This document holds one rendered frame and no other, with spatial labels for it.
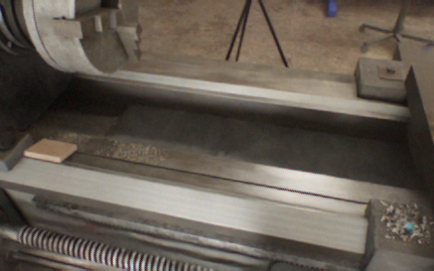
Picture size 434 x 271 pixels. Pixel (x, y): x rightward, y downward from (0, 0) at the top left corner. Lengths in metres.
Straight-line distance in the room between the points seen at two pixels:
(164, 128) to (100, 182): 0.31
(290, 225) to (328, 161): 0.31
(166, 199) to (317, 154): 0.42
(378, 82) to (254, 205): 0.46
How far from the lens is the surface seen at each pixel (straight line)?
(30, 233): 0.85
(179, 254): 0.85
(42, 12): 0.66
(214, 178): 0.71
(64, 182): 0.76
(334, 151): 0.94
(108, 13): 0.66
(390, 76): 0.96
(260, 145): 0.92
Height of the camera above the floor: 1.38
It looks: 44 degrees down
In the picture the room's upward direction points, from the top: 1 degrees counter-clockwise
